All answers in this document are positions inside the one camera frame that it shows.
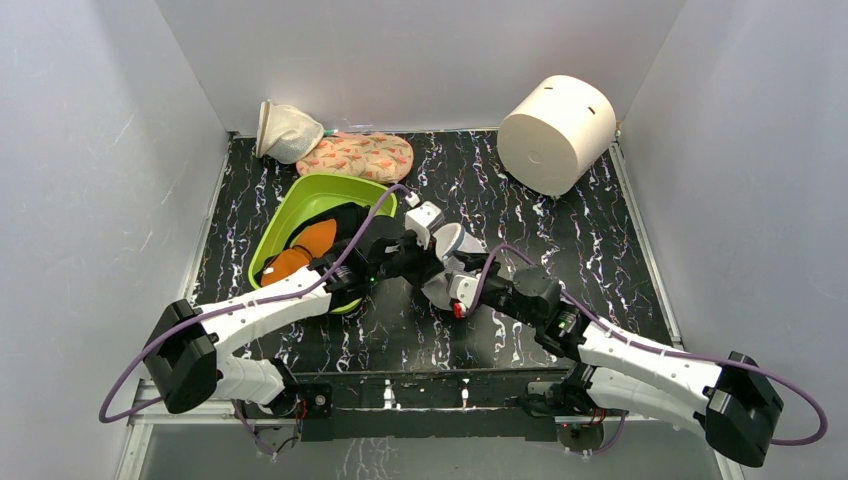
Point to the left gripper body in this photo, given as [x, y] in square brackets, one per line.
[410, 263]

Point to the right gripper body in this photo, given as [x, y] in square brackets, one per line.
[482, 283]

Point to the white mesh laundry bag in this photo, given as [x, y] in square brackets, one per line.
[457, 248]

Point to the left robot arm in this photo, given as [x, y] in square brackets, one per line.
[190, 353]

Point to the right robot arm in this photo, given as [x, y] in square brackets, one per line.
[734, 407]

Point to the black bra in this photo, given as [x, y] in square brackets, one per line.
[349, 216]

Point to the orange bra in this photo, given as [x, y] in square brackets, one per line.
[312, 243]

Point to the floral pink laundry bag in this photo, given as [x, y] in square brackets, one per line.
[378, 157]

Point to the beige mesh laundry bag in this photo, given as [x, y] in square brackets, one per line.
[285, 133]

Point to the green plastic basin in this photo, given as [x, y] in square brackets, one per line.
[311, 205]

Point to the large white cylinder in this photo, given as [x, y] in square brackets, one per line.
[552, 138]

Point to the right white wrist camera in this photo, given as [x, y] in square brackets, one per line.
[462, 291]

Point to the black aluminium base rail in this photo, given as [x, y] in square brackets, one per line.
[539, 405]

